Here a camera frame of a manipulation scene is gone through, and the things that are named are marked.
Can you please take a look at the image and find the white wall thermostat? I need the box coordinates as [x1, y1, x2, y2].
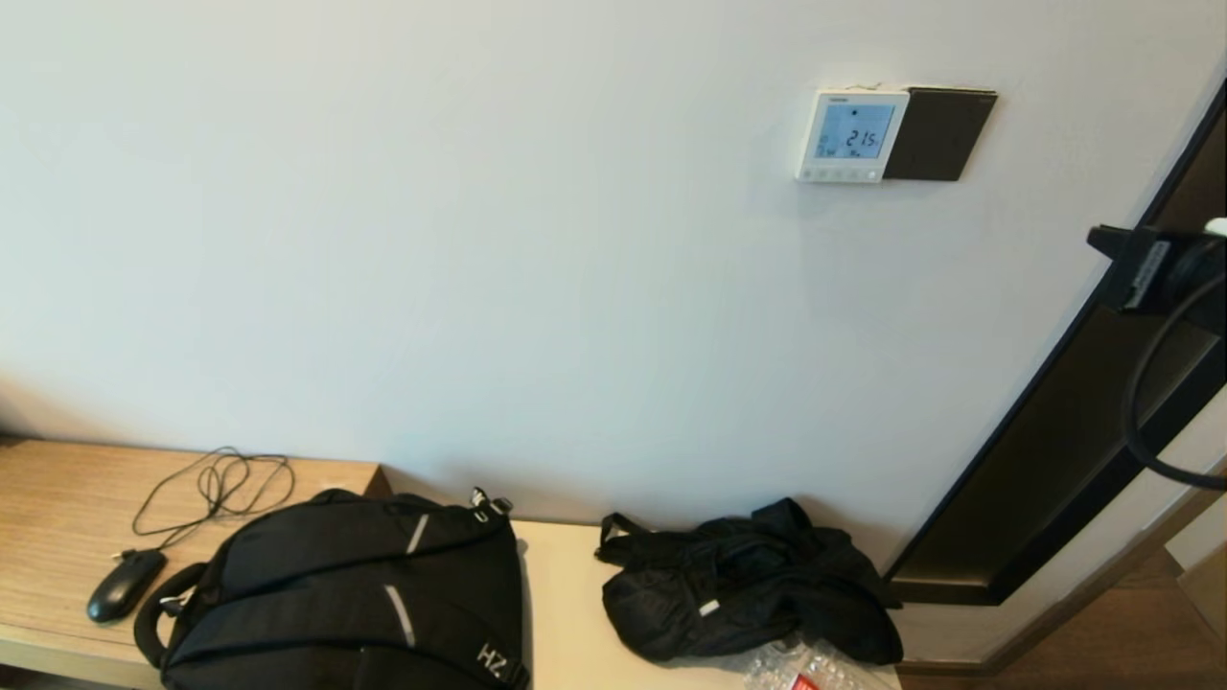
[796, 89, 912, 184]

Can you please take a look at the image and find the clear plastic bag red label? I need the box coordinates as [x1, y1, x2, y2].
[738, 637, 897, 690]

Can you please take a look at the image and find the dark brown wall switch panel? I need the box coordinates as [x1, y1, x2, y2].
[882, 87, 999, 182]

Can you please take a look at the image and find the large black backpack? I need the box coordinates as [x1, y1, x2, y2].
[134, 489, 531, 690]

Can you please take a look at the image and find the small crumpled black bag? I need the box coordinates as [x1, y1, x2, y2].
[594, 496, 904, 667]

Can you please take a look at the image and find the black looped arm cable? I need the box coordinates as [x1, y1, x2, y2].
[1123, 268, 1227, 492]

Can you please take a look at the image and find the black computer mouse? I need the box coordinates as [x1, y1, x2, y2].
[86, 549, 169, 624]

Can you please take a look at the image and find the thin black mouse cable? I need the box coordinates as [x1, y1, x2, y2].
[113, 448, 296, 562]

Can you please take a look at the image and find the dark brown door frame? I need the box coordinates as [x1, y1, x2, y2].
[882, 72, 1227, 607]

